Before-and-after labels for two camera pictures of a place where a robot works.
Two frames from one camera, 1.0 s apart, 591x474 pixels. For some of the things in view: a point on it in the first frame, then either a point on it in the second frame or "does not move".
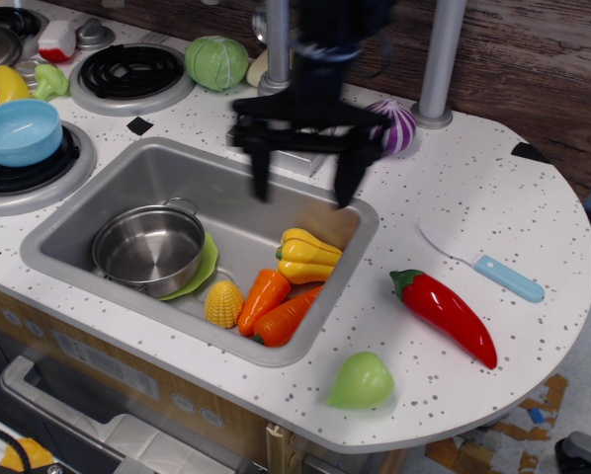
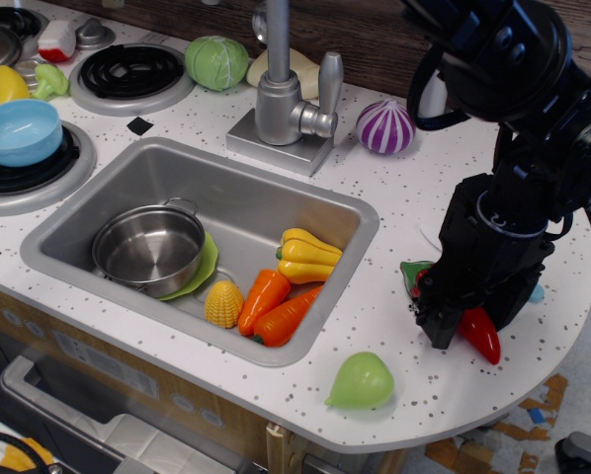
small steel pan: x=156 y=248 does not move
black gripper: x=312 y=113 -> x=479 y=265
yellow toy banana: x=6 y=82 does not move
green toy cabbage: x=216 y=62 does not move
